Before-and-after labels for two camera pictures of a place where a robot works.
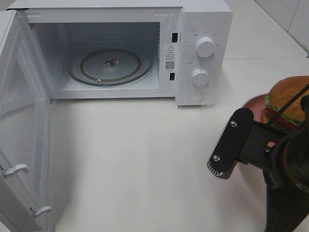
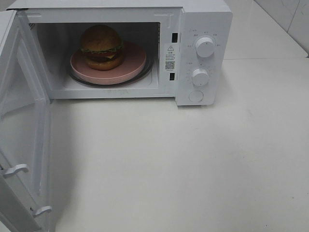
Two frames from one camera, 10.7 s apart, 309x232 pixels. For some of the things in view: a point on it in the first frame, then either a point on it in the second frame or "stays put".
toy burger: (281, 94) -> (102, 47)
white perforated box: (25, 173) stays put
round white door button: (195, 96) stays put
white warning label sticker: (171, 57) stays put
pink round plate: (257, 103) -> (133, 64)
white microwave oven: (182, 50) stays put
